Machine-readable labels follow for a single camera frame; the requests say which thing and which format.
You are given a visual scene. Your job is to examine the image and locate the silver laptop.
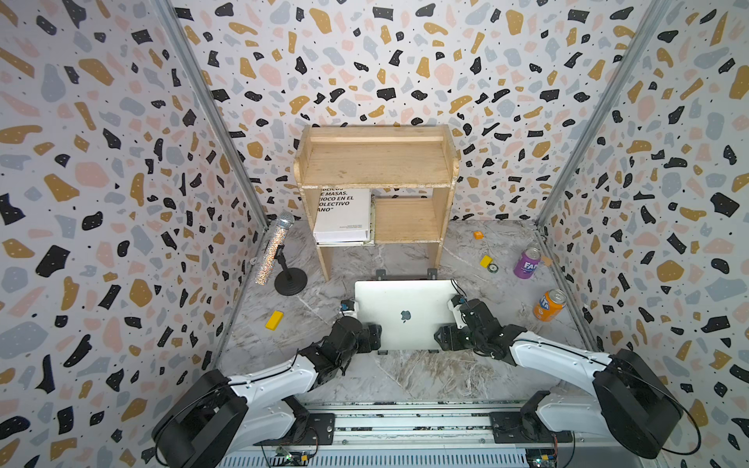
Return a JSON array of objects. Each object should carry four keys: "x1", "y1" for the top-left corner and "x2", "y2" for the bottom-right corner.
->
[{"x1": 354, "y1": 280, "x2": 456, "y2": 351}]

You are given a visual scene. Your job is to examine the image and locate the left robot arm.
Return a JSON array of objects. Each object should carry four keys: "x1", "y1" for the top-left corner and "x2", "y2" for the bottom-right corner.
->
[{"x1": 152, "y1": 315, "x2": 382, "y2": 467}]

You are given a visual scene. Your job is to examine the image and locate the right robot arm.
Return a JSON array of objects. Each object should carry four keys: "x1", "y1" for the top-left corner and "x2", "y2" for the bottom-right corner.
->
[{"x1": 434, "y1": 294, "x2": 686, "y2": 459}]

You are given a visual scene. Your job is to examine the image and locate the black laptop stand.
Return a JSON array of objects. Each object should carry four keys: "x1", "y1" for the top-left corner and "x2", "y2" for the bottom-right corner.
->
[{"x1": 374, "y1": 268, "x2": 438, "y2": 281}]

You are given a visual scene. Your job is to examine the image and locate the yellow flat block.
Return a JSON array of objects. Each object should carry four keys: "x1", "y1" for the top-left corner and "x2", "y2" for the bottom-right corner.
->
[{"x1": 265, "y1": 311, "x2": 284, "y2": 331}]

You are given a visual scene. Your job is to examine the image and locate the purple grape soda can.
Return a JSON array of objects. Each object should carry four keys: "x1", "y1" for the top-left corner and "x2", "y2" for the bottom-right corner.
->
[{"x1": 513, "y1": 247, "x2": 541, "y2": 280}]

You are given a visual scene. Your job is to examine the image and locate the glitter microphone on stand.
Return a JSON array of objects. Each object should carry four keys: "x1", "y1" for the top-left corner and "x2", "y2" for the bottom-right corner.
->
[{"x1": 255, "y1": 212, "x2": 307, "y2": 296}]

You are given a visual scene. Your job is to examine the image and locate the white book on shelf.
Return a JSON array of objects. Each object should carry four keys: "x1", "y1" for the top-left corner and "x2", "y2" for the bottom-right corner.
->
[{"x1": 312, "y1": 188, "x2": 372, "y2": 244}]

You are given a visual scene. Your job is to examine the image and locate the wooden shelf unit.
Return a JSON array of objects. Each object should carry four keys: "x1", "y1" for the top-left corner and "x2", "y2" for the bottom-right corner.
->
[{"x1": 293, "y1": 125, "x2": 461, "y2": 268}]

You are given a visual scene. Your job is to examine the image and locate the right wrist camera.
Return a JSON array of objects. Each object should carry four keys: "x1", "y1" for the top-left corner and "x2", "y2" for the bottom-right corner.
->
[{"x1": 448, "y1": 294, "x2": 467, "y2": 323}]

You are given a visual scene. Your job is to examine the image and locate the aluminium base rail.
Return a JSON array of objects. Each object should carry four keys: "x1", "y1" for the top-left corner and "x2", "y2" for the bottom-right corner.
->
[{"x1": 221, "y1": 402, "x2": 650, "y2": 467}]

